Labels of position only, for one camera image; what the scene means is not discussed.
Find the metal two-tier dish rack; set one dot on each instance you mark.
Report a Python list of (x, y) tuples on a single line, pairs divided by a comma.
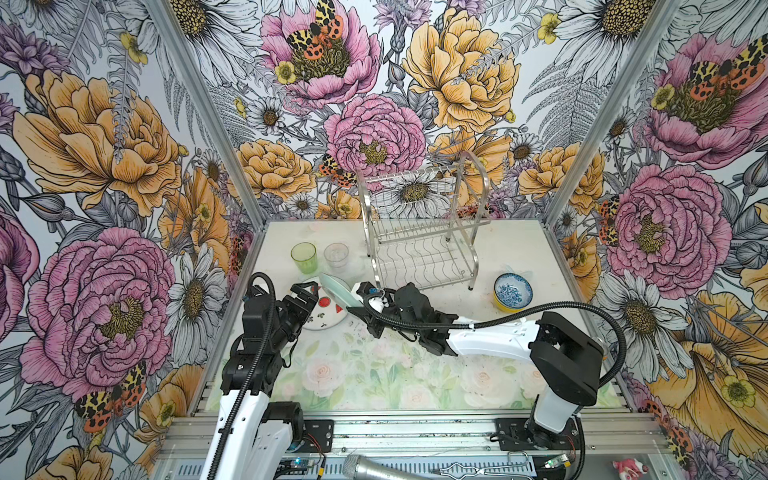
[(421, 226)]

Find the front aluminium rail base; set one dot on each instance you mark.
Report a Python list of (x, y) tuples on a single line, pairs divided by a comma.
[(432, 438)]

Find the metal wire tool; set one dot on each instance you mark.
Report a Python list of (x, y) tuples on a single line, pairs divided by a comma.
[(510, 467)]

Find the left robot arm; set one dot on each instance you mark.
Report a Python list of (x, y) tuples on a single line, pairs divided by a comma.
[(252, 432)]

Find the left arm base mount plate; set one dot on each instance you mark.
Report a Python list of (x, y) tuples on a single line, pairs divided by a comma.
[(318, 435)]

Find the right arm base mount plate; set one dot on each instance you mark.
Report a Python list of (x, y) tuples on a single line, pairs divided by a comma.
[(519, 434)]

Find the yellow plastic bowl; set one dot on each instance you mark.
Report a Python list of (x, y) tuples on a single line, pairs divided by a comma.
[(512, 301)]

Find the pink white small toy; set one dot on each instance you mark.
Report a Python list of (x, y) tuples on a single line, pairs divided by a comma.
[(630, 469)]

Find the left rear aluminium frame post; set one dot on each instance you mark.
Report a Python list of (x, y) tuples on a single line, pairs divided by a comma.
[(186, 67)]

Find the aluminium frame post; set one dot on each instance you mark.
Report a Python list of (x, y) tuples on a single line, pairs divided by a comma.
[(186, 67), (645, 48)]

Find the right rear aluminium frame post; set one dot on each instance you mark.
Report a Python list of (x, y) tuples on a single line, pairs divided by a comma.
[(645, 48)]

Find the white watermelon pattern plate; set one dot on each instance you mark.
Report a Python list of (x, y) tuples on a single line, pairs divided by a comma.
[(326, 314)]

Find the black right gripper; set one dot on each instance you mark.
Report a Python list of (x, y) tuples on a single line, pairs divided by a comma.
[(390, 299)]

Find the teal rimmed plate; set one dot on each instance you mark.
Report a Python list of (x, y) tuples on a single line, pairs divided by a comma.
[(339, 292)]

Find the clear pink glass tumbler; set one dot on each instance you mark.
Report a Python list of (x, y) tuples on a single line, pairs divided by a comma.
[(336, 256)]

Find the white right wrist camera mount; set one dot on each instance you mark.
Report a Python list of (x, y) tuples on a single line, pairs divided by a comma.
[(367, 295)]

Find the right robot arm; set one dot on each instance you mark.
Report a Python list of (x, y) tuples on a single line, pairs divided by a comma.
[(562, 361)]

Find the green glass tumbler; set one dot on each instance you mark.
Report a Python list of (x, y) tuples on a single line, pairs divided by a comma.
[(304, 255)]

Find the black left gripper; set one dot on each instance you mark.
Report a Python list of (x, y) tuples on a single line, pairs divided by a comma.
[(298, 298)]

